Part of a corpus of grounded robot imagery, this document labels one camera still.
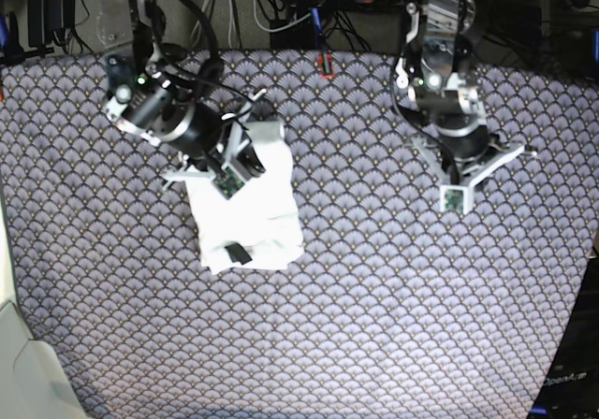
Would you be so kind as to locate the black power adapter with cables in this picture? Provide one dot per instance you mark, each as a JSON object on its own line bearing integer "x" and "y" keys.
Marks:
{"x": 49, "y": 21}

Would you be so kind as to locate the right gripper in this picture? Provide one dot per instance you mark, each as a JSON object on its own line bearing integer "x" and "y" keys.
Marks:
{"x": 214, "y": 146}

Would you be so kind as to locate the patterned grey table cloth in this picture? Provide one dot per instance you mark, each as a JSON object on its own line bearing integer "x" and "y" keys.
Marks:
{"x": 394, "y": 310}

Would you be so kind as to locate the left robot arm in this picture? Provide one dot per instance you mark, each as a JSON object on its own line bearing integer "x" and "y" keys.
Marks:
{"x": 435, "y": 68}

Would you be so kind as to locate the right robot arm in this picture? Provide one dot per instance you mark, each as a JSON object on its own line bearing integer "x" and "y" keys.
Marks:
{"x": 133, "y": 34}

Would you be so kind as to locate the red clamp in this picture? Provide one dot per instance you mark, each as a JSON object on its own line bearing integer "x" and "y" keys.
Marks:
{"x": 325, "y": 65}

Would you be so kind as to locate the black OpenArm box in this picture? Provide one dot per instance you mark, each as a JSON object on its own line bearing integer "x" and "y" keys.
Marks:
{"x": 570, "y": 389}

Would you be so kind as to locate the white printed T-shirt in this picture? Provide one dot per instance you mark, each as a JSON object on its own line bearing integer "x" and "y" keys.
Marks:
{"x": 259, "y": 226}

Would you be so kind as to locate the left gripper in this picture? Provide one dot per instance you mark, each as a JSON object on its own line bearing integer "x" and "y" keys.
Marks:
{"x": 474, "y": 153}

